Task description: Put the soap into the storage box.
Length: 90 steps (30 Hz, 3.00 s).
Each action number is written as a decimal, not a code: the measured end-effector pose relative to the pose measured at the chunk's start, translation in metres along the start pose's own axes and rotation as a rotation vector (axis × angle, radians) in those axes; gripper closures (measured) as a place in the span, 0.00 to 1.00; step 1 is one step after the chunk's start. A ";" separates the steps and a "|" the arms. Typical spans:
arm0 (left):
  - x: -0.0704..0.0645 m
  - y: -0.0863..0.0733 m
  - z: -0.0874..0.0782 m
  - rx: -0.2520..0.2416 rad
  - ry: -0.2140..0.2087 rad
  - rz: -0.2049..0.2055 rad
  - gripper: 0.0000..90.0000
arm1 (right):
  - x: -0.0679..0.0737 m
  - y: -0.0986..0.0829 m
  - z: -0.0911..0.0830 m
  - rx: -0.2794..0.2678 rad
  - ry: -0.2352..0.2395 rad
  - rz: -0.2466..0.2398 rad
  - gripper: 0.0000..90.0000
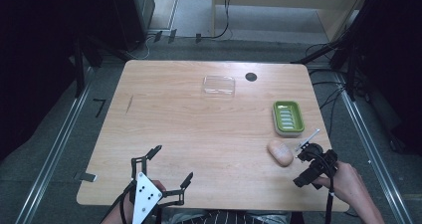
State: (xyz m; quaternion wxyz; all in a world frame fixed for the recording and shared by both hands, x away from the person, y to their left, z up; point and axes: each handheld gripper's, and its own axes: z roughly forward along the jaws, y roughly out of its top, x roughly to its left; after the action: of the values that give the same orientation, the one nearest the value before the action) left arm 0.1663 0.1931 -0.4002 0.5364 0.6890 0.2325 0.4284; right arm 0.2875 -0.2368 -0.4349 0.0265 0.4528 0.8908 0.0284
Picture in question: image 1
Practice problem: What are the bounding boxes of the person's left hand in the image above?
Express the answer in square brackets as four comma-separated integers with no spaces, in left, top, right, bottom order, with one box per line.
[151,179,167,198]

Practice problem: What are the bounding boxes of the black floor cables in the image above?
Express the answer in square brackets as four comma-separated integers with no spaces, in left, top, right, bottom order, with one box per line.
[305,43,369,138]

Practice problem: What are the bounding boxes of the clear plastic container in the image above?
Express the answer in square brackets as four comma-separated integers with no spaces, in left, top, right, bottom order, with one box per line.
[201,75,237,98]

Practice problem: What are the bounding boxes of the white floor cable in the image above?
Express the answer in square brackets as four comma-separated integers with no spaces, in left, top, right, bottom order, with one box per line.
[125,34,157,61]

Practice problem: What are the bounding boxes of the black hanging cable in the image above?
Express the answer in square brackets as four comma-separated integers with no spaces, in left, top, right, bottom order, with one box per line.
[200,0,233,41]

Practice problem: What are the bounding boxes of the light wooden shelf unit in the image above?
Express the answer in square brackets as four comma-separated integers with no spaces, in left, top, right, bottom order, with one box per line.
[211,0,372,43]

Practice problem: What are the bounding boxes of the metal floor rail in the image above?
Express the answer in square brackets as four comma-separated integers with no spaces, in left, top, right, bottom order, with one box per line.
[14,68,96,224]
[334,72,416,224]

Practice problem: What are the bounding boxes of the person's striped clothing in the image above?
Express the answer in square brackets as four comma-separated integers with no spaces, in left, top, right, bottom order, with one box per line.
[165,209,295,224]

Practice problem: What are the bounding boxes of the person's right hand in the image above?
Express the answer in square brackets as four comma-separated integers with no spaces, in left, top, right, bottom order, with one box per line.
[312,160,362,208]

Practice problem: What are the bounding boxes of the green soap dish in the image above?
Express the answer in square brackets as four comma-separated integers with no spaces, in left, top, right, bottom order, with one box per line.
[272,100,306,138]

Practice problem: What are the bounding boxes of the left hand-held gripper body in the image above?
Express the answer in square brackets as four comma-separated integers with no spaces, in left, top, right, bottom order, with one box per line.
[113,171,165,224]

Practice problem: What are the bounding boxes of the grey tape piece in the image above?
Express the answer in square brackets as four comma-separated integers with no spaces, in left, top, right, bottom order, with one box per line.
[74,171,99,183]

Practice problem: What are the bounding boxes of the black cabinet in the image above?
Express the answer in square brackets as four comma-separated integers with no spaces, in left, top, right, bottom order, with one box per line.
[108,0,156,52]

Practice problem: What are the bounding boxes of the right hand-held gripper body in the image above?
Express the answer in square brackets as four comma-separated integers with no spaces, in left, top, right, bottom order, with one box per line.
[294,128,339,185]

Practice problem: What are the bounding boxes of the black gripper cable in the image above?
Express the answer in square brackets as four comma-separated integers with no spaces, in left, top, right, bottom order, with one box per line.
[310,150,336,224]

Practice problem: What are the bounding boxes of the black metal stand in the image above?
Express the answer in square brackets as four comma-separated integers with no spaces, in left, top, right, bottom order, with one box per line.
[291,0,392,103]
[71,34,132,99]

